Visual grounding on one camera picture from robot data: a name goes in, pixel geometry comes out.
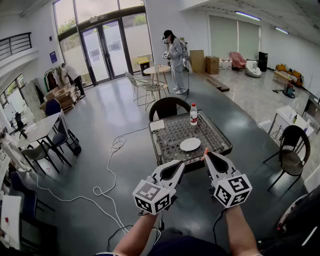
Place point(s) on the yellow bin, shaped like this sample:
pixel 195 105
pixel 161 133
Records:
pixel 143 66

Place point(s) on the black cabinet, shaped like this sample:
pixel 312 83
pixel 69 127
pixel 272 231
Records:
pixel 263 61

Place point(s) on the person's dark clothing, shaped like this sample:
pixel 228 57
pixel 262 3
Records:
pixel 185 243

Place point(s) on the clothes rack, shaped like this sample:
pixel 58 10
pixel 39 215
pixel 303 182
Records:
pixel 53 77

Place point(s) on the wooden planks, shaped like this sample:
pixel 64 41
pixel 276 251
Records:
pixel 212 81

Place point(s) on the person's left forearm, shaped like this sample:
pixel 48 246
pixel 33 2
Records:
pixel 136 232

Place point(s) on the clear water bottle red cap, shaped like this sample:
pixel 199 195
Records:
pixel 193 117

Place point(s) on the black frame chair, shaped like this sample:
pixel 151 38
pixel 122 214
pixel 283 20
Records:
pixel 60 138

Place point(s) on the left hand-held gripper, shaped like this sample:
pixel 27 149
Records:
pixel 150 197

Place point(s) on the rattan glass-top table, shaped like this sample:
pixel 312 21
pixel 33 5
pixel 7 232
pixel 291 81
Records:
pixel 172 140

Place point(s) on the white table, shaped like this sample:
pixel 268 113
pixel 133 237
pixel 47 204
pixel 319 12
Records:
pixel 11 220

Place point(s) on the brown cardboard box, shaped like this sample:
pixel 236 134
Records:
pixel 212 65

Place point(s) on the white beanbag chair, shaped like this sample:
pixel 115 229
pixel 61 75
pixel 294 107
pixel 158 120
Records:
pixel 252 70

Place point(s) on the pink armchair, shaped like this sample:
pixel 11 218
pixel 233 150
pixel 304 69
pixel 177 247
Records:
pixel 237 60

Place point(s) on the white roller blind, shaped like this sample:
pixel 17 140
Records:
pixel 233 37

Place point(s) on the person's right forearm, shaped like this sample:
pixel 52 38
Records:
pixel 240 230

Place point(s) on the grey table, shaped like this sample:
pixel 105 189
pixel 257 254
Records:
pixel 40 127

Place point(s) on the ceiling tube light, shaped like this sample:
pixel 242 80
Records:
pixel 247 15
pixel 281 30

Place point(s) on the grey chair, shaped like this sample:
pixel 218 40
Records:
pixel 37 153

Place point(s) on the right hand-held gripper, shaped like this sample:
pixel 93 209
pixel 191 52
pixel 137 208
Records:
pixel 232 191

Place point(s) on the blue vacuum cleaner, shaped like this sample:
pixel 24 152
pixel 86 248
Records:
pixel 290 91

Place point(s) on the tall cardboard box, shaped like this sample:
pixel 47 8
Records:
pixel 197 61

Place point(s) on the glass double door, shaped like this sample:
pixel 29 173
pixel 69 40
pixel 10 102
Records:
pixel 105 50

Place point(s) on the black office chair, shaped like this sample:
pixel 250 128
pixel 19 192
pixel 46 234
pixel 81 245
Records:
pixel 19 123

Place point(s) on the black mesh bin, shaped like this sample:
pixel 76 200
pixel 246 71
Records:
pixel 75 149

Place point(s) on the white round plate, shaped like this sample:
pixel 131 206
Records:
pixel 190 144

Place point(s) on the round wooden table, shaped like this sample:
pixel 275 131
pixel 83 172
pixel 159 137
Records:
pixel 157 70

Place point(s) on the dark blue chair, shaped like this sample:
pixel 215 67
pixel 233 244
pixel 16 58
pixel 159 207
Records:
pixel 52 106
pixel 28 197

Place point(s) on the black wicker chair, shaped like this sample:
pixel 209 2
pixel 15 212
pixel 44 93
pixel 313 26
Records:
pixel 291 160
pixel 168 107

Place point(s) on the stack of cardboard boxes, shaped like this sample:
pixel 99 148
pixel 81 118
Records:
pixel 62 96

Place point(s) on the yellow cushioned bench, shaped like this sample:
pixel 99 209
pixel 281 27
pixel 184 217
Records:
pixel 290 73

